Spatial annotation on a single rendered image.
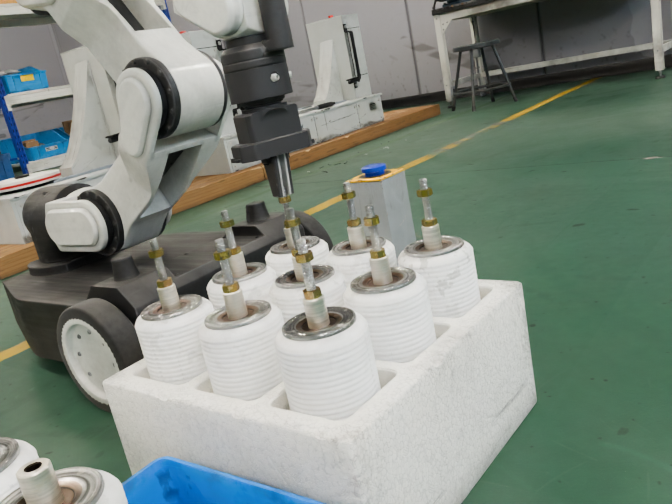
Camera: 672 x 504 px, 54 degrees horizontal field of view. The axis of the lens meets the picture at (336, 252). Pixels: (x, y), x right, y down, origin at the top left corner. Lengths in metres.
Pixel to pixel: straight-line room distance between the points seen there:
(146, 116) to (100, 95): 2.03
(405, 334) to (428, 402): 0.08
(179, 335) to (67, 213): 0.73
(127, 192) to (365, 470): 0.89
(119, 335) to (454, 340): 0.59
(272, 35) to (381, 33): 5.71
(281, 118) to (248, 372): 0.38
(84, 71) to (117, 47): 1.95
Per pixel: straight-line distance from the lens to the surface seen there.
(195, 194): 3.18
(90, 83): 3.21
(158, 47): 1.24
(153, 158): 1.23
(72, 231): 1.48
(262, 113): 0.92
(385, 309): 0.71
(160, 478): 0.79
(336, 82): 4.47
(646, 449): 0.87
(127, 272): 1.20
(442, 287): 0.81
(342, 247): 0.91
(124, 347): 1.12
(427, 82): 6.40
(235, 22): 0.90
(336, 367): 0.63
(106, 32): 1.30
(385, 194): 1.03
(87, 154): 3.15
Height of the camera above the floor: 0.49
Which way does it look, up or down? 15 degrees down
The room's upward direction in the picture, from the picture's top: 12 degrees counter-clockwise
